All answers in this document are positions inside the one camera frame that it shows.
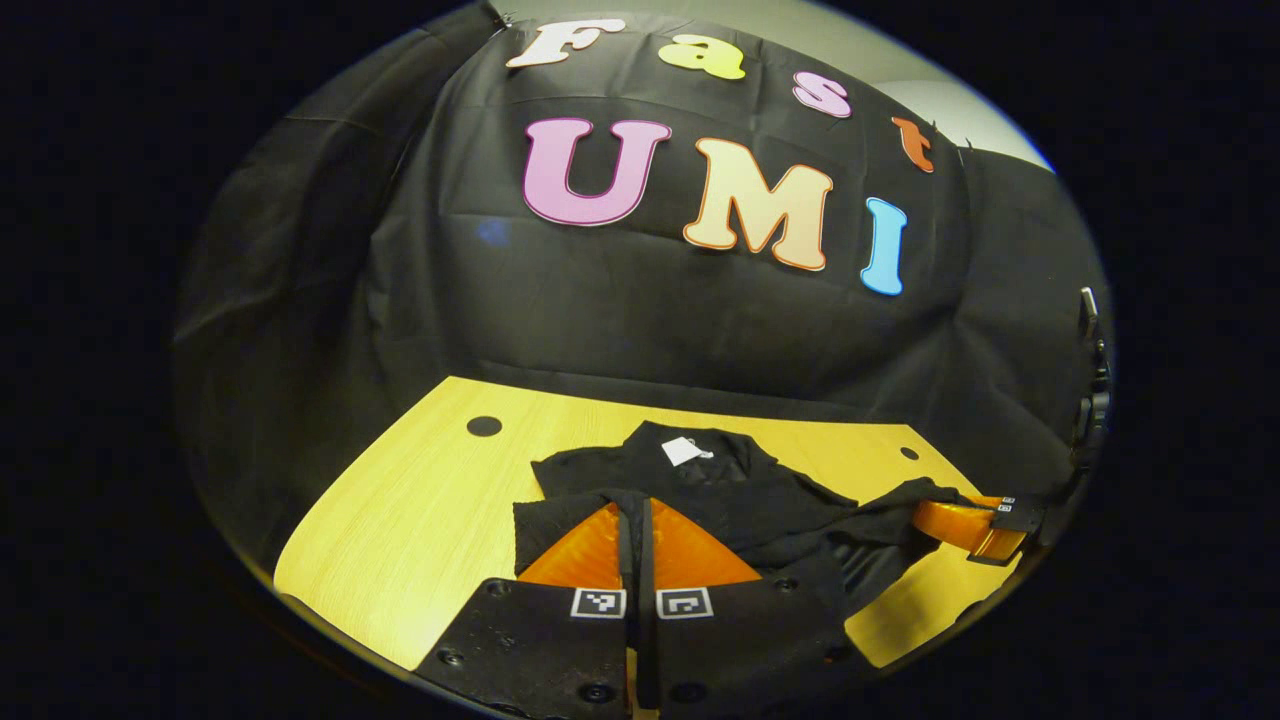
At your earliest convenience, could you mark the black backdrop cloth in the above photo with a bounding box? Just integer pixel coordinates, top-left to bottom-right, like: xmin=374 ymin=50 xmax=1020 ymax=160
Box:
xmin=172 ymin=5 xmax=1111 ymax=561

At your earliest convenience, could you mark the black button shirt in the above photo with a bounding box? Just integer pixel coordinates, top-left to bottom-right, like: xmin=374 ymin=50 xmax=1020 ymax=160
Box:
xmin=512 ymin=420 xmax=986 ymax=621

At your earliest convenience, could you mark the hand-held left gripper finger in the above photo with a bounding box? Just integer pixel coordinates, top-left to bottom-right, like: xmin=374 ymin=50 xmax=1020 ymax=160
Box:
xmin=415 ymin=492 xmax=639 ymax=720
xmin=637 ymin=495 xmax=871 ymax=720

